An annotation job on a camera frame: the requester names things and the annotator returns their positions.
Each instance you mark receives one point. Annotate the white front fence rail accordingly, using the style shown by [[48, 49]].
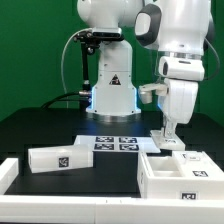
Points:
[[92, 210]]

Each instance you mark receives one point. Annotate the white fence rail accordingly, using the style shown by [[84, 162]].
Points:
[[92, 210], [9, 170]]

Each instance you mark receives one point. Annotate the white cabinet body box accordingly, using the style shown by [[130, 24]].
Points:
[[159, 178]]

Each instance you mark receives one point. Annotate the white cabinet door with knob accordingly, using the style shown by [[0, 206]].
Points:
[[193, 164]]

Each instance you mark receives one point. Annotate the white left fence rail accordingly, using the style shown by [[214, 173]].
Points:
[[9, 170]]

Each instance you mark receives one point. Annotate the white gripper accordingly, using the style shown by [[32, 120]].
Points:
[[176, 93]]

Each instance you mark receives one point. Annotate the white long cabinet block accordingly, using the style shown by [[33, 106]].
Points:
[[51, 159]]

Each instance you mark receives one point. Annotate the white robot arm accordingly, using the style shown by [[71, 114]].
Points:
[[146, 47]]

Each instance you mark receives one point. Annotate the white base tag sheet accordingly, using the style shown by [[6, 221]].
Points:
[[118, 143]]

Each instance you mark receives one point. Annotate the white cabinet door panel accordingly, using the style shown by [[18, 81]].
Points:
[[173, 143]]

